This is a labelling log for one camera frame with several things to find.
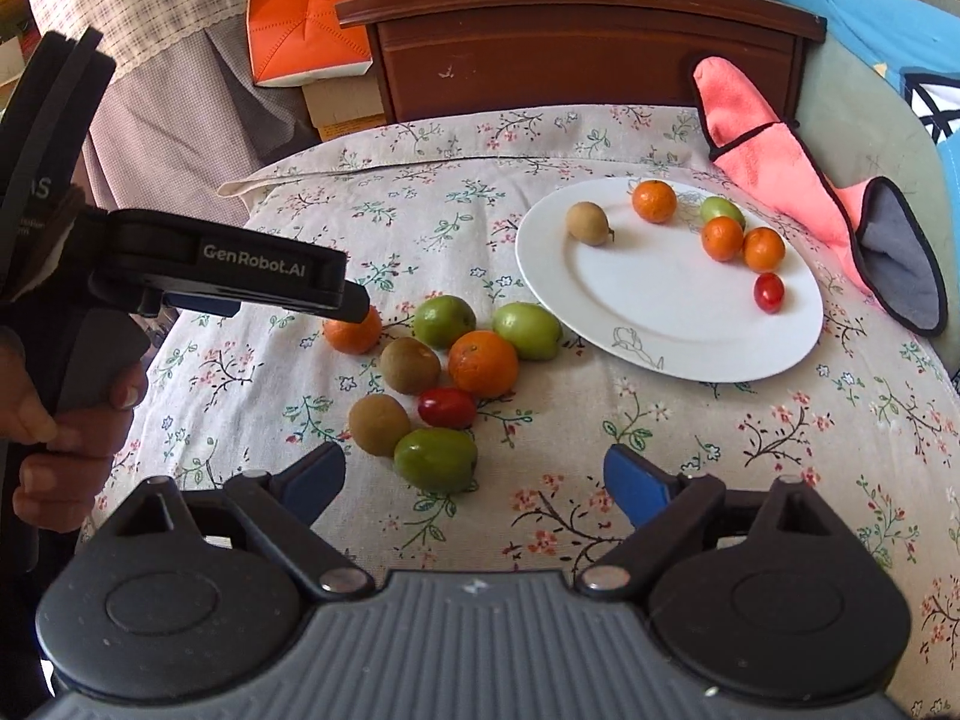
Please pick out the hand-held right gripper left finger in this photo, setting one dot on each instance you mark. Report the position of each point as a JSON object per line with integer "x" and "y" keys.
{"x": 319, "y": 476}

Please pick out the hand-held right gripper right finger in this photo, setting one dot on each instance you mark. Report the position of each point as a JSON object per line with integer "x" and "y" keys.
{"x": 637, "y": 487}

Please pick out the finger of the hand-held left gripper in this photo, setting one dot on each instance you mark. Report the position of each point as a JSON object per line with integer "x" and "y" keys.
{"x": 225, "y": 262}

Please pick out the brown kiwi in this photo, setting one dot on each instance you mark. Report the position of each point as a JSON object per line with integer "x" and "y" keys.
{"x": 589, "y": 223}
{"x": 409, "y": 365}
{"x": 379, "y": 424}

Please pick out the green jujube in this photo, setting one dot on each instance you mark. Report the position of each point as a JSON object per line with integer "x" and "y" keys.
{"x": 720, "y": 208}
{"x": 527, "y": 330}
{"x": 444, "y": 321}
{"x": 436, "y": 460}

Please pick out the mandarin orange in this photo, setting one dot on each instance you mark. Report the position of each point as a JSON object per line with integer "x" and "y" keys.
{"x": 722, "y": 240}
{"x": 654, "y": 201}
{"x": 763, "y": 249}
{"x": 484, "y": 364}
{"x": 349, "y": 336}

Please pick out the red cherry tomato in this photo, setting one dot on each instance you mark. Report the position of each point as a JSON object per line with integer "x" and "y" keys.
{"x": 769, "y": 292}
{"x": 446, "y": 406}

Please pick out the white plate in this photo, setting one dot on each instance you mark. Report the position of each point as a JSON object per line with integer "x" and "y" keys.
{"x": 675, "y": 315}

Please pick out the person's left hand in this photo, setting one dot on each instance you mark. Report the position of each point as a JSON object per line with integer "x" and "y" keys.
{"x": 52, "y": 472}

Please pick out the floral tablecloth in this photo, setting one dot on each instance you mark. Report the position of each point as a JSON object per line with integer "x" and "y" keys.
{"x": 675, "y": 450}

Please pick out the grey-lilac waffle cloth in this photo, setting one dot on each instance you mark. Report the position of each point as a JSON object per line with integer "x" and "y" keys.
{"x": 187, "y": 112}

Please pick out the brown cardboard box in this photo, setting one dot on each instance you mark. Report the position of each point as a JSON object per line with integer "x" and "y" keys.
{"x": 337, "y": 101}

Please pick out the orange carton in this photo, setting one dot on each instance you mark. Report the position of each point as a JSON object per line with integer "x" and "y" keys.
{"x": 300, "y": 30}

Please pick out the pink cloth with black trim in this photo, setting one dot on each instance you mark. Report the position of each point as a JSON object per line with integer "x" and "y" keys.
{"x": 757, "y": 135}

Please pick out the brown wooden nightstand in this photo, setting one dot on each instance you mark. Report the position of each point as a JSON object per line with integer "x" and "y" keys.
{"x": 562, "y": 60}

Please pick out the green cushion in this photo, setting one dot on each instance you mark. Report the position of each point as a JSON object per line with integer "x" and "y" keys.
{"x": 862, "y": 135}

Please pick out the blue plush cushion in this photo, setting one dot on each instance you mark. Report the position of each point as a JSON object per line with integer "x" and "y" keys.
{"x": 885, "y": 30}

